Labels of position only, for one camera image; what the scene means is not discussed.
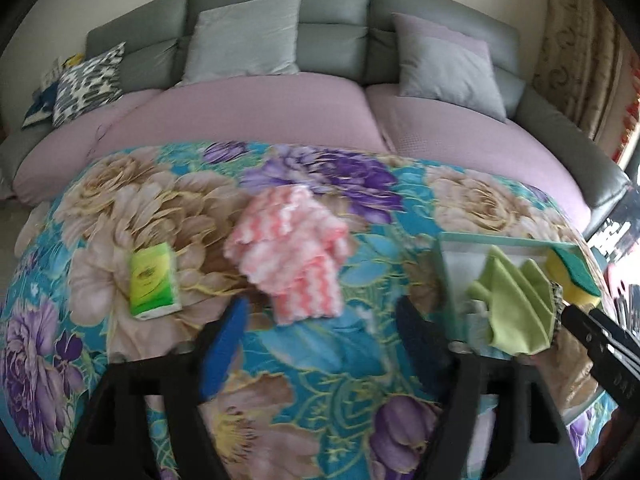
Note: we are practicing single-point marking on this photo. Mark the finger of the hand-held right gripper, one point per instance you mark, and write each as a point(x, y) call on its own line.
point(610, 355)

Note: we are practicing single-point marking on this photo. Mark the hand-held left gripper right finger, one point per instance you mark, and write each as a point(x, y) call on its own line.
point(420, 340)

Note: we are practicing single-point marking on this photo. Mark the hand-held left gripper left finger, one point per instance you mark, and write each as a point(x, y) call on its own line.
point(225, 350)

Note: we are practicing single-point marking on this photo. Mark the cream lace cloth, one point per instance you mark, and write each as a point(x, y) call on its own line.
point(575, 375)

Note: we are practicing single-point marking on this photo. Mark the teal box tray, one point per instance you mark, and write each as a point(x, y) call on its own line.
point(455, 270)

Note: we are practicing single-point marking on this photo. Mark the yellow green sponge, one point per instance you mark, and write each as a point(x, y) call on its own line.
point(575, 280)

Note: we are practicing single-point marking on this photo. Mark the lime green cloth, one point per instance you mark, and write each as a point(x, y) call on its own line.
point(510, 305)

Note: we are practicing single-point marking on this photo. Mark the pink white striped cloth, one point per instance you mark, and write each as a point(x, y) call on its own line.
point(290, 250)

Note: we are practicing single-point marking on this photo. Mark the floral blanket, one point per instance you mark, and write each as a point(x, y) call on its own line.
point(325, 360)

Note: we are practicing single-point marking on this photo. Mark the green tissue pack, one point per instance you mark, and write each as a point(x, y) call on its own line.
point(152, 280)

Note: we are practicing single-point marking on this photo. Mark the red gold hanging decoration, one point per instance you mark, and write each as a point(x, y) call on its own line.
point(625, 135)

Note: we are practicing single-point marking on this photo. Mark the lilac sofa cover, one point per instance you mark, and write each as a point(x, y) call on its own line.
point(250, 110)

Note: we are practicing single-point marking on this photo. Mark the lilac grey pillow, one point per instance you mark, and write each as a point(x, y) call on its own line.
point(445, 70)

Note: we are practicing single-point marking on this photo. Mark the beige patterned curtain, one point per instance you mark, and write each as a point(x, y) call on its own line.
point(575, 60)

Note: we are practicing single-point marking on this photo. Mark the black white patterned pillow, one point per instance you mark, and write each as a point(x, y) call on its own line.
point(87, 85)

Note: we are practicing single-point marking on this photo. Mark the blue patterned cushion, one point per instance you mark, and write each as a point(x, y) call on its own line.
point(40, 110)

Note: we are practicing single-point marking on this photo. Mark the white yellow booklet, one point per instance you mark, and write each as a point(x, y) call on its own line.
point(60, 67)

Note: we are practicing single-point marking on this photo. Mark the grey sofa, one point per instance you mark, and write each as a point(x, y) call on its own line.
point(325, 5)

